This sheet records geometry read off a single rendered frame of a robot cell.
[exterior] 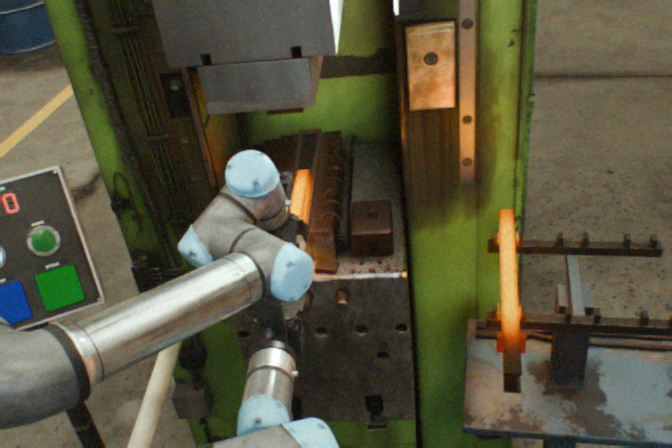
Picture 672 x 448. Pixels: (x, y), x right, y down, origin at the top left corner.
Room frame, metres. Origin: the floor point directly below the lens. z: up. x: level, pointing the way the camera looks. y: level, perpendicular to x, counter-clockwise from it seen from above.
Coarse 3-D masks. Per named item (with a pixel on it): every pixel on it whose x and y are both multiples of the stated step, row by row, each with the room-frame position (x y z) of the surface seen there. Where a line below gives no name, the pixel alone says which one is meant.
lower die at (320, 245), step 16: (272, 144) 1.62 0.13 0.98; (288, 144) 1.59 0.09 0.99; (320, 144) 1.57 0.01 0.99; (336, 144) 1.55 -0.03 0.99; (272, 160) 1.54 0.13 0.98; (288, 160) 1.51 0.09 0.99; (320, 160) 1.49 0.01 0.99; (336, 160) 1.48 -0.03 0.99; (320, 176) 1.42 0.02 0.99; (336, 176) 1.41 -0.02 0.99; (320, 192) 1.35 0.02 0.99; (336, 192) 1.35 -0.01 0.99; (320, 208) 1.29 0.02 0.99; (336, 208) 1.32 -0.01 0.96; (320, 224) 1.23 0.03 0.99; (336, 224) 1.28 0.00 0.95; (320, 240) 1.21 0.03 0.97; (320, 256) 1.21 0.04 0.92; (336, 256) 1.21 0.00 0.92
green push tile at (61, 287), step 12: (72, 264) 1.14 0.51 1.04; (36, 276) 1.12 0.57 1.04; (48, 276) 1.12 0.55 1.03; (60, 276) 1.12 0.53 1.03; (72, 276) 1.13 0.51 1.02; (48, 288) 1.11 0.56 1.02; (60, 288) 1.11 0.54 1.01; (72, 288) 1.11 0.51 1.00; (48, 300) 1.10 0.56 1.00; (60, 300) 1.10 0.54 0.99; (72, 300) 1.10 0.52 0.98; (84, 300) 1.10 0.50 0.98
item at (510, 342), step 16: (512, 224) 1.14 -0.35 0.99; (512, 240) 1.09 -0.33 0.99; (512, 256) 1.04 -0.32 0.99; (512, 272) 1.00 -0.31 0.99; (512, 288) 0.96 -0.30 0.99; (512, 304) 0.92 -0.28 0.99; (512, 320) 0.88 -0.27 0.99; (512, 336) 0.83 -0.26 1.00; (512, 352) 0.80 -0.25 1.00; (512, 368) 0.77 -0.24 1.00; (512, 384) 0.76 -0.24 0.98
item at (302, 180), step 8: (296, 176) 1.40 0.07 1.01; (304, 176) 1.40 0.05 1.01; (296, 184) 1.37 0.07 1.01; (304, 184) 1.36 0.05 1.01; (296, 192) 1.33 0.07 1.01; (304, 192) 1.33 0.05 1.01; (296, 200) 1.30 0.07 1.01; (304, 200) 1.30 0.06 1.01; (296, 208) 1.27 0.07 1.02; (304, 208) 1.29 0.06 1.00
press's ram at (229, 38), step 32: (160, 0) 1.24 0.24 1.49; (192, 0) 1.23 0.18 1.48; (224, 0) 1.22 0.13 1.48; (256, 0) 1.22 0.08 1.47; (288, 0) 1.21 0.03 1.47; (320, 0) 1.20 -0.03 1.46; (160, 32) 1.24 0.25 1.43; (192, 32) 1.23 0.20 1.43; (224, 32) 1.22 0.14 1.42; (256, 32) 1.22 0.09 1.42; (288, 32) 1.21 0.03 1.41; (320, 32) 1.20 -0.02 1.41; (192, 64) 1.23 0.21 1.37
